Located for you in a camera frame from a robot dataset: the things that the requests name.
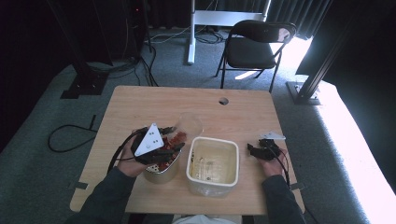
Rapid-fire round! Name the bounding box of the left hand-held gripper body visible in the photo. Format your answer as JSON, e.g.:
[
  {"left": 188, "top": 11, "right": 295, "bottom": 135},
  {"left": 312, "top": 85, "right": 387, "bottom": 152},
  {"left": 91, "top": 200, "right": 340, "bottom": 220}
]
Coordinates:
[{"left": 130, "top": 122, "right": 176, "bottom": 166}]

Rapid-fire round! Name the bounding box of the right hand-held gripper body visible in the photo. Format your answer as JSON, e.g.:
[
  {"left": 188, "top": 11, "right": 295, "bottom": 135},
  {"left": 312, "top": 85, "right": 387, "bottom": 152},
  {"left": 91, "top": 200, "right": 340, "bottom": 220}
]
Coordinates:
[{"left": 257, "top": 131, "right": 287, "bottom": 161}]

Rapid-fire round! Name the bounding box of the pile of red food pieces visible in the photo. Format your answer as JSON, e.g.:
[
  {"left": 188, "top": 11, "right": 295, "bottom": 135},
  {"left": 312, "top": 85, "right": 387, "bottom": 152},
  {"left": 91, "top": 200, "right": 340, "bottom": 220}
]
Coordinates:
[{"left": 156, "top": 132, "right": 189, "bottom": 173}]

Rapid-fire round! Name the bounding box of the clear plastic cup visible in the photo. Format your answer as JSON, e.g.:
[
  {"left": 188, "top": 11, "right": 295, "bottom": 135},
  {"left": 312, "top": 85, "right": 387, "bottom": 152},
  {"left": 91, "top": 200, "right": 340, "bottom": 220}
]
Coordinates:
[{"left": 173, "top": 112, "right": 205, "bottom": 147}]

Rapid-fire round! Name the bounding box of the metal strainer bowl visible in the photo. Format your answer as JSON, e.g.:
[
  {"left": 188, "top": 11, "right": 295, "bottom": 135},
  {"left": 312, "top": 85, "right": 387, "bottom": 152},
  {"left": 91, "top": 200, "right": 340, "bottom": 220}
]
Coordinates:
[{"left": 142, "top": 148, "right": 183, "bottom": 185}]

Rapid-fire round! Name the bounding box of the white square container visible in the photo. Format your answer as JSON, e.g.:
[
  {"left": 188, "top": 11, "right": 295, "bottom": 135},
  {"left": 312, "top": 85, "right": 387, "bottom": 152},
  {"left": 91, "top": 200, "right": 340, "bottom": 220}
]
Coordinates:
[{"left": 185, "top": 135, "right": 240, "bottom": 199}]

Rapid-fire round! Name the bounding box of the person's right hand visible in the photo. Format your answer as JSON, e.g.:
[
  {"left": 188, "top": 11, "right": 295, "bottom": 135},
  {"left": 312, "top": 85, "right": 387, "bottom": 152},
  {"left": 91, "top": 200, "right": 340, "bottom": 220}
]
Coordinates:
[{"left": 260, "top": 148, "right": 290, "bottom": 177}]

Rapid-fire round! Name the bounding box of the person's left hand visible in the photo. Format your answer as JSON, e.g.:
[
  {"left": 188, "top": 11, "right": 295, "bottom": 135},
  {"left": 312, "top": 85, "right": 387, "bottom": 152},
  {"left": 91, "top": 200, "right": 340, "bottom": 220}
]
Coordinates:
[{"left": 117, "top": 130, "right": 151, "bottom": 178}]

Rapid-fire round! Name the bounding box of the white cloth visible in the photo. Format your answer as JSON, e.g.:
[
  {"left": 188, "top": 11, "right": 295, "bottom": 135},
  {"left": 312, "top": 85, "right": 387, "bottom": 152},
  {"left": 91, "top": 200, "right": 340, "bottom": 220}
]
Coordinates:
[{"left": 172, "top": 214, "right": 243, "bottom": 224}]

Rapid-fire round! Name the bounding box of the black stand with base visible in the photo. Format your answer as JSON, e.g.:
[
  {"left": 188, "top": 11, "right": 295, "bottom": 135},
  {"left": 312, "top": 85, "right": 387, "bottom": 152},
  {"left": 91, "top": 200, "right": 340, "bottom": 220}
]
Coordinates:
[{"left": 46, "top": 0, "right": 110, "bottom": 100}]

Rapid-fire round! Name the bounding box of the black folding chair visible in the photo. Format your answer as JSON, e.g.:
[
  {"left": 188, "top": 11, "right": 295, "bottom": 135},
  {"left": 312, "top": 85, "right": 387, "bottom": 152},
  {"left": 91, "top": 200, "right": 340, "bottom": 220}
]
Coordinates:
[{"left": 214, "top": 19, "right": 298, "bottom": 93}]

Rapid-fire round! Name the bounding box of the dark curtain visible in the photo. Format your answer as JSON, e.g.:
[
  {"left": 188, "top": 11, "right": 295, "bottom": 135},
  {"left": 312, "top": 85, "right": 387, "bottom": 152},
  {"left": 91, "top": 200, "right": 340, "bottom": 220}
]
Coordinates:
[{"left": 267, "top": 0, "right": 332, "bottom": 40}]

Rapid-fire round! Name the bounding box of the right hand-held gripper cable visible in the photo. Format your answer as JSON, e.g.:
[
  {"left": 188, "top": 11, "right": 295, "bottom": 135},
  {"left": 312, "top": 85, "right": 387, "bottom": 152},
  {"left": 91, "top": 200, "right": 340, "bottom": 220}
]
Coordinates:
[{"left": 266, "top": 143, "right": 292, "bottom": 189}]

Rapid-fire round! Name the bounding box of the hand-held gripper cable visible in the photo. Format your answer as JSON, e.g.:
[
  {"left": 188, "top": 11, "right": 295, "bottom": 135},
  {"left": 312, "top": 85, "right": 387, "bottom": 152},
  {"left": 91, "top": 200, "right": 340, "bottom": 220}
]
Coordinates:
[
  {"left": 106, "top": 126, "right": 148, "bottom": 175},
  {"left": 266, "top": 143, "right": 292, "bottom": 189}
]

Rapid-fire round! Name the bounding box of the left hand-held gripper cable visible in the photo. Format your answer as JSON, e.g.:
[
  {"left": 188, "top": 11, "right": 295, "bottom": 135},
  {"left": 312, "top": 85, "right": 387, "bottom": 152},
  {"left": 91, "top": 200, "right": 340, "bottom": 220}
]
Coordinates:
[{"left": 106, "top": 126, "right": 148, "bottom": 175}]

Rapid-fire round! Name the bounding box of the bundle of floor cables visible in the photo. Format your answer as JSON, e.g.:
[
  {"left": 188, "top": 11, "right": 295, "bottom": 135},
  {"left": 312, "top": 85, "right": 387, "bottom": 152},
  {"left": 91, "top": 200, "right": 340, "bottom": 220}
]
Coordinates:
[{"left": 87, "top": 43, "right": 161, "bottom": 88}]

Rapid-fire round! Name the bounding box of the black metal post with base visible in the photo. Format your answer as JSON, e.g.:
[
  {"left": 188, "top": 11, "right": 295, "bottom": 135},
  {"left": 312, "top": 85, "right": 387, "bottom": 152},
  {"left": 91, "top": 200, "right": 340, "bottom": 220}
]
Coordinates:
[{"left": 285, "top": 18, "right": 354, "bottom": 106}]

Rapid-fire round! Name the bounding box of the black looped floor cable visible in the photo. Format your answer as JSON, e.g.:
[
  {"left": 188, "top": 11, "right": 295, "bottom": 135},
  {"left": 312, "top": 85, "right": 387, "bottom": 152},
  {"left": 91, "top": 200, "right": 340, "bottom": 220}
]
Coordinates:
[{"left": 47, "top": 114, "right": 98, "bottom": 154}]

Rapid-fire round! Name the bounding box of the white desk frame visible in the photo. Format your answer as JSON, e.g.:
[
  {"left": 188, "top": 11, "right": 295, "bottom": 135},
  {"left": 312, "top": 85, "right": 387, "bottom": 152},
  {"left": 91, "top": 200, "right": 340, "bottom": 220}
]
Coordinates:
[{"left": 186, "top": 0, "right": 273, "bottom": 65}]

